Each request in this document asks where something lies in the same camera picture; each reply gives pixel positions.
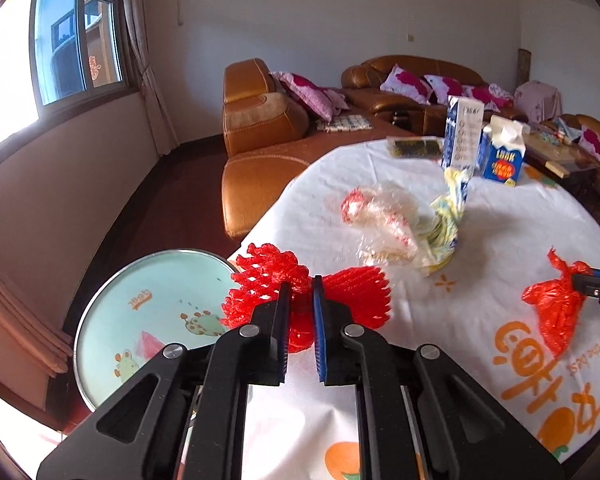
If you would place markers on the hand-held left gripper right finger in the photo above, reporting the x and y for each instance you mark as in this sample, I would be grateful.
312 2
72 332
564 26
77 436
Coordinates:
320 332

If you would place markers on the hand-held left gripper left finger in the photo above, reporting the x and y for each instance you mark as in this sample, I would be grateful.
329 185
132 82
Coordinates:
281 332

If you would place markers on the red foam net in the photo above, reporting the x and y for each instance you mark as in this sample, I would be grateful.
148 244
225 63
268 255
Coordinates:
350 295

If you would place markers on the white printed tablecloth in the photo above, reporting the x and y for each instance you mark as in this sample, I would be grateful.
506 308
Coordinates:
480 260

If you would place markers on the clear plastic bag red print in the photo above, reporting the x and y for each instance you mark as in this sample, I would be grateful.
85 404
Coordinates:
380 220

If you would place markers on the wooden coffee table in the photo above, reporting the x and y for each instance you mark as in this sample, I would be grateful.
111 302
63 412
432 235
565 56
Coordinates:
560 152

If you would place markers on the pink white floral pillow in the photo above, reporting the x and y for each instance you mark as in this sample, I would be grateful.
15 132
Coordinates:
592 141
487 96
407 82
442 85

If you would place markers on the blue white milk carton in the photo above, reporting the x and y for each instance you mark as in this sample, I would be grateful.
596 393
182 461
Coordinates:
502 155

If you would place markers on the yellow white crumpled wrapper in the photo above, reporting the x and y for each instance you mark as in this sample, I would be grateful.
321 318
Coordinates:
445 230

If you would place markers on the brown leather chaise sofa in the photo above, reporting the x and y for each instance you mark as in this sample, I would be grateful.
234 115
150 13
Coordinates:
260 150

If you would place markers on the pink cloth cover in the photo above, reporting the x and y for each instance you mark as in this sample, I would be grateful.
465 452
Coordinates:
537 102

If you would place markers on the tall white carton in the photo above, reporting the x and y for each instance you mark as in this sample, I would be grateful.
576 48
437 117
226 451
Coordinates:
462 132

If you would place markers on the dark snack packet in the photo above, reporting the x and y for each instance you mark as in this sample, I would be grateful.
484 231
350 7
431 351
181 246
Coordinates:
414 148

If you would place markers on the plaid seat cushion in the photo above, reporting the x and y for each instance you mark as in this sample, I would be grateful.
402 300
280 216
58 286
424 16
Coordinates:
345 122

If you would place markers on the wooden board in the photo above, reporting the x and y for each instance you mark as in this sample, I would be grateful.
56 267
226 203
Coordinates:
523 67

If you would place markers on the light pink pillow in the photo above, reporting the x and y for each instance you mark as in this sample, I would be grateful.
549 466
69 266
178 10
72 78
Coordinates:
336 100

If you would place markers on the dark pink floral pillow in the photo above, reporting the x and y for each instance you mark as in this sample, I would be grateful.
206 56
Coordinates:
300 92

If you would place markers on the pink curtain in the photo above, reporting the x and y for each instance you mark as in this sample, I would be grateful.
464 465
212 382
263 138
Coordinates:
20 320

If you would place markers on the beige curtain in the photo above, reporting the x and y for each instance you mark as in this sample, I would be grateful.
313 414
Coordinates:
147 60

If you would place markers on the window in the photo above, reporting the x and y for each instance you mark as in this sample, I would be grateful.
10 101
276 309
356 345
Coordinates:
55 45

